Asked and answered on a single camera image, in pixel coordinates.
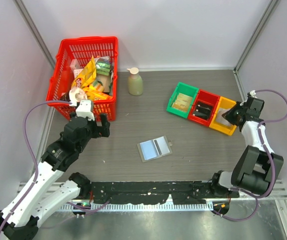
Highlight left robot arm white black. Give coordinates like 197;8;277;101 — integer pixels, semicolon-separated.
0;113;110;240

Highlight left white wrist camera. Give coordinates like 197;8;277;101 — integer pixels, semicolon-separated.
75;99;96;121

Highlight green soap dispenser bottle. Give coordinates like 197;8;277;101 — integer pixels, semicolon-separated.
127;67;144;96

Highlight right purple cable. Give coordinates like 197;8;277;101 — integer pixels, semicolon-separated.
212;89;287;222

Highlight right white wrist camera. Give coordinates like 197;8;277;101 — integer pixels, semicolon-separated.
247;90;257;98

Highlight red plastic bin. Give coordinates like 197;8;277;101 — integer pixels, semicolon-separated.
187;89;220;127

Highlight green snack packet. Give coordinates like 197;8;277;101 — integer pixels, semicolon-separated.
94;56;113;76

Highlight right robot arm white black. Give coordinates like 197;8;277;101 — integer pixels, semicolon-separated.
209;96;284;198

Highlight green plastic bin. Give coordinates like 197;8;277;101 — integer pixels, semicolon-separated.
166;82;199;119

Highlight grey card holder wallet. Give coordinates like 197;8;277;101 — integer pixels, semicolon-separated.
137;135;173;163

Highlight cards in yellow bin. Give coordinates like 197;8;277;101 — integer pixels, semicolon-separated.
215;108;231;127

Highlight cards in green bin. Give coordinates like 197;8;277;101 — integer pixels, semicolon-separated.
171;93;193;112

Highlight yellow snack bag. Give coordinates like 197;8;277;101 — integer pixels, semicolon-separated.
71;56;112;101

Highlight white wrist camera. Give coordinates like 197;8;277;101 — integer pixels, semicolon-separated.
75;99;96;121
247;90;257;98

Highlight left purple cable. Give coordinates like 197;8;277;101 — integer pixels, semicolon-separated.
0;99;111;240

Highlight red plastic shopping basket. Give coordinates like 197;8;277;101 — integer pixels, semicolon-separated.
46;36;119;122

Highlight white paper roll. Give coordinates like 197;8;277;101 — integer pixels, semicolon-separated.
68;87;88;103

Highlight white slotted cable duct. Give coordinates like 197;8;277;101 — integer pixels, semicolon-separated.
55;201;214;213

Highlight black item in red bin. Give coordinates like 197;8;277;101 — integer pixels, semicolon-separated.
192;101;213;120

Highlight purple cable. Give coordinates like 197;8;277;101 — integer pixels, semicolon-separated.
212;89;287;222
0;99;111;240

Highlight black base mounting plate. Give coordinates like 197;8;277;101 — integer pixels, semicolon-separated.
76;181;240;205

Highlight yellow plastic bin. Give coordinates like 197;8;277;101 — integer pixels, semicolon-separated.
209;96;237;136

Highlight aluminium frame rail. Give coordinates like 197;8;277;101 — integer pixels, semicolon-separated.
17;179;287;200

